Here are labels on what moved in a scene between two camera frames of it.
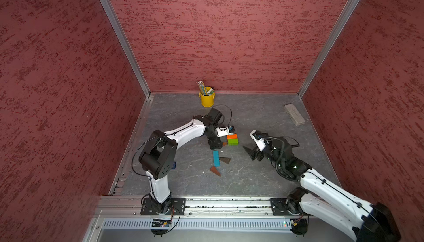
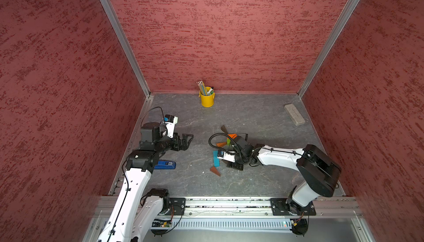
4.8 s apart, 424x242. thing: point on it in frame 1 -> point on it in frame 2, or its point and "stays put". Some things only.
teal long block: [216, 158] stays put
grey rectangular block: [294, 115] stays put
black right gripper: [252, 153] -> [234, 166]
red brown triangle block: [214, 170] stays put
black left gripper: [216, 140] -> [184, 145]
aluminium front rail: [115, 206] stays put
